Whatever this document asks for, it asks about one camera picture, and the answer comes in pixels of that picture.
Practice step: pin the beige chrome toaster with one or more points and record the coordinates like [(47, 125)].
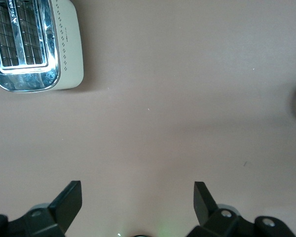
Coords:
[(39, 44)]

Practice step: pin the brown table cover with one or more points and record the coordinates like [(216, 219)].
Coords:
[(162, 98)]

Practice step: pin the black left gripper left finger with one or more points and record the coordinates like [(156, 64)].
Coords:
[(64, 209)]

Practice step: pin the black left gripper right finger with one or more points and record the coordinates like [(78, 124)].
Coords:
[(204, 207)]

